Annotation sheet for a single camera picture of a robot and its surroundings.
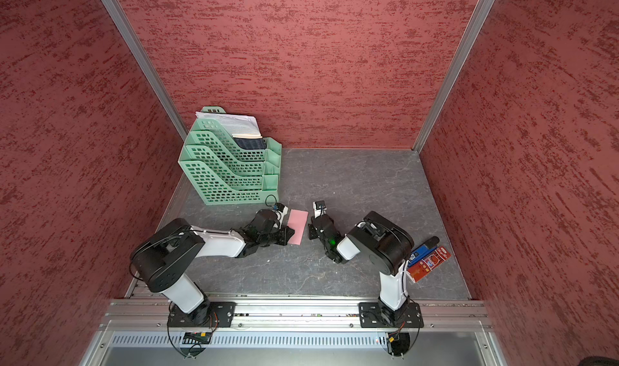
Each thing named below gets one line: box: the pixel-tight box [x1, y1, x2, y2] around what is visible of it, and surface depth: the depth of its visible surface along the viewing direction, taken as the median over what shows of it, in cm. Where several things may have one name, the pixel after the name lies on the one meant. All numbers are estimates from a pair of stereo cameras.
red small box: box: [406, 245, 452, 283], surface depth 87 cm
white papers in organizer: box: [195, 112, 263, 140], surface depth 98 cm
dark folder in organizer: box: [232, 137, 266, 150], surface depth 105 cm
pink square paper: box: [286, 209, 309, 246], surface depth 96 cm
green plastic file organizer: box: [178, 106, 283, 205], surface depth 99 cm
